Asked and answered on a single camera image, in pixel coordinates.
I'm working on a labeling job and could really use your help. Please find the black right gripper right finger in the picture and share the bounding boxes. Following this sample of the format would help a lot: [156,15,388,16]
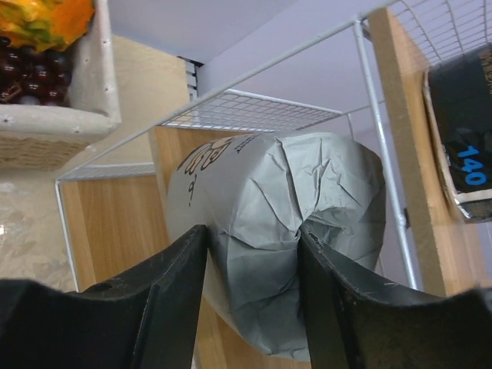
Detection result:
[298,228,491,368]

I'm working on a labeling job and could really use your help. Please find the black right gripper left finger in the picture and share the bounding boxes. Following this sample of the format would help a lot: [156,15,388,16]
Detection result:
[1,225,208,368]

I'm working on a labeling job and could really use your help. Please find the grey paper towel roll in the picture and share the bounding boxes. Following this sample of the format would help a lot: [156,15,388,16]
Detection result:
[166,131,386,362]

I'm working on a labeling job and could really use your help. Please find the black paper towel roll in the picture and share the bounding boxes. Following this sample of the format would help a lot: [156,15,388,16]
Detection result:
[423,44,491,223]

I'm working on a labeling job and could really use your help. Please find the woven wicker fruit basket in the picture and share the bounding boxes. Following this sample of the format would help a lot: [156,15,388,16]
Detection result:
[1,1,121,171]

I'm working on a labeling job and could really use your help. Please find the dark red grapes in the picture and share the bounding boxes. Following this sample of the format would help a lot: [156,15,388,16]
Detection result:
[1,36,73,107]

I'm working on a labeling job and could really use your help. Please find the orange pumpkin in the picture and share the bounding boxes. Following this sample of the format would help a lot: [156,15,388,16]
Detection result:
[1,0,95,52]

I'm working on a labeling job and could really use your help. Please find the white wire wooden shelf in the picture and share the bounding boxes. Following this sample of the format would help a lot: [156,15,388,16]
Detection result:
[54,0,492,369]

